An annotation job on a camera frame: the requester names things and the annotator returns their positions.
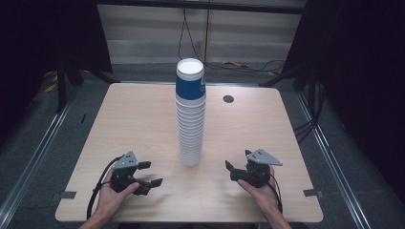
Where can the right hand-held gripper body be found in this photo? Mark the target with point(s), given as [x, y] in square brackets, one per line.
[258, 173]

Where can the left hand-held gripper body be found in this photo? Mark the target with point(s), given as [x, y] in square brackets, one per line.
[124, 162]

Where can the stack of paper cups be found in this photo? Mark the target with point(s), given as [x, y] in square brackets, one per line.
[191, 127]

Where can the person's right hand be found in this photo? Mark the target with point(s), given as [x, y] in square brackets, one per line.
[266, 198]

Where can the person's left hand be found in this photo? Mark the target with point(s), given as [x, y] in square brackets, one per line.
[110, 200]

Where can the round table grommet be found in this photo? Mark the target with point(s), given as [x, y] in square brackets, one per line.
[228, 99]

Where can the grey tape piece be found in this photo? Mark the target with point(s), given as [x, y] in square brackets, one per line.
[65, 195]
[313, 192]

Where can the small yellow tape piece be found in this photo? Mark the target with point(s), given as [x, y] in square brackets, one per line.
[271, 73]

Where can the black metal stand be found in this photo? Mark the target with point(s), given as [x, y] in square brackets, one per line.
[310, 89]
[61, 92]

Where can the long yellow tape strip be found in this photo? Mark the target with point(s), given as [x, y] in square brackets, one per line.
[235, 64]

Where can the black curtain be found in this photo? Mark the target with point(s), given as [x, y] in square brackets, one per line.
[359, 63]
[38, 38]

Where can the black crossbar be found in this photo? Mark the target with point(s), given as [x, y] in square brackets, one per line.
[203, 6]

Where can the metal floor rail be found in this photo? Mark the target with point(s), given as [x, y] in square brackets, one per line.
[35, 152]
[331, 152]

